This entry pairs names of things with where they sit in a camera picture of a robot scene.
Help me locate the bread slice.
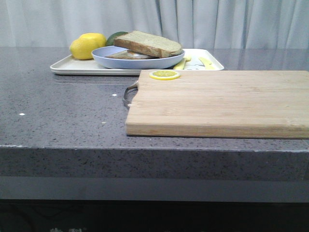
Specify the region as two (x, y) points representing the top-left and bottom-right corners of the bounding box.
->
(113, 30), (183, 58)
(106, 50), (157, 59)

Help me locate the light blue plate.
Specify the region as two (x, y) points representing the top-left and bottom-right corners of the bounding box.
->
(92, 46), (185, 70)

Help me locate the cream serving tray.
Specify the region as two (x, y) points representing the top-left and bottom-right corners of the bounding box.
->
(50, 49), (225, 76)

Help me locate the lemon slice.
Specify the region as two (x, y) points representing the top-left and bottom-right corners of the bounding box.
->
(149, 70), (181, 80)

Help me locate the yellow plastic fork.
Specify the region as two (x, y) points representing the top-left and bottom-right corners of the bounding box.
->
(173, 55), (191, 70)

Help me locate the fried egg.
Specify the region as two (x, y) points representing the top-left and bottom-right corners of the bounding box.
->
(126, 50), (151, 59)

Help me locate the yellow plastic knife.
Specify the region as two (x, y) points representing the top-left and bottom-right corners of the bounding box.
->
(198, 57), (215, 70)

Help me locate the wooden cutting board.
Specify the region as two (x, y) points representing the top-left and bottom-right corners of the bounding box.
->
(126, 70), (309, 139)

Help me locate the green lime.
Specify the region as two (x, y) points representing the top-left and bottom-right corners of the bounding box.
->
(106, 31), (127, 46)

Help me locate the front yellow lemon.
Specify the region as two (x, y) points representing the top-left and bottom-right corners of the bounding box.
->
(70, 38), (99, 60)

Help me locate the yellow lemon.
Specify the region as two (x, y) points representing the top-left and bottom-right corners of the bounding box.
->
(80, 33), (107, 47)
(70, 38), (99, 60)

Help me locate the back yellow lemon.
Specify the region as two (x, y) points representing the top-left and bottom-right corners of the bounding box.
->
(80, 33), (107, 47)

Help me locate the white curtain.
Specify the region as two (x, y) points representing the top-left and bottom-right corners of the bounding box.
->
(0, 0), (309, 49)

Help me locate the metal cutting board handle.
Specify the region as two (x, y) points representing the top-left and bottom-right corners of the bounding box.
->
(122, 81), (138, 109)

